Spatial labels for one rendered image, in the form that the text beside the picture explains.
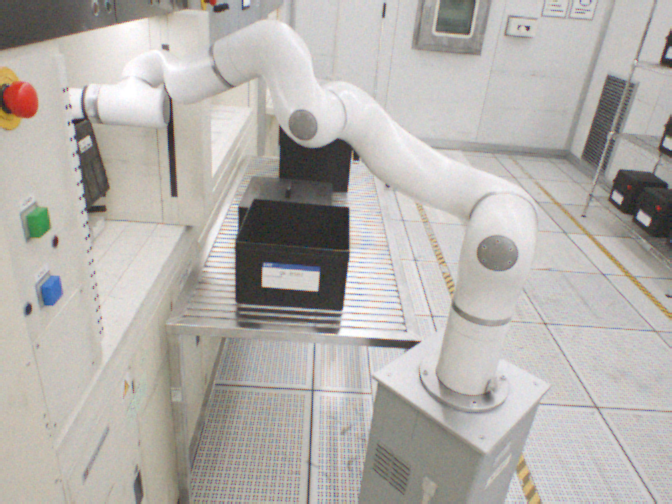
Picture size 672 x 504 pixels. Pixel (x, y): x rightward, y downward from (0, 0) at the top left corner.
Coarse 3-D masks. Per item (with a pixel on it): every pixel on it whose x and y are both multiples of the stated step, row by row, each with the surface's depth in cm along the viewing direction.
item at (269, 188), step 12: (252, 180) 179; (264, 180) 180; (276, 180) 181; (288, 180) 182; (300, 180) 184; (252, 192) 170; (264, 192) 170; (276, 192) 171; (288, 192) 167; (300, 192) 173; (312, 192) 174; (324, 192) 175; (240, 204) 160; (324, 204) 166; (240, 216) 160
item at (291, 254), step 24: (264, 216) 149; (288, 216) 149; (312, 216) 149; (336, 216) 149; (240, 240) 129; (264, 240) 153; (288, 240) 153; (312, 240) 152; (336, 240) 152; (240, 264) 125; (264, 264) 125; (288, 264) 125; (312, 264) 125; (336, 264) 125; (240, 288) 129; (264, 288) 129; (288, 288) 128; (312, 288) 128; (336, 288) 128
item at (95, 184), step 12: (84, 120) 122; (84, 132) 121; (84, 144) 120; (96, 144) 126; (84, 156) 120; (96, 156) 126; (84, 168) 120; (96, 168) 125; (84, 180) 119; (96, 180) 125; (84, 192) 119; (96, 192) 125
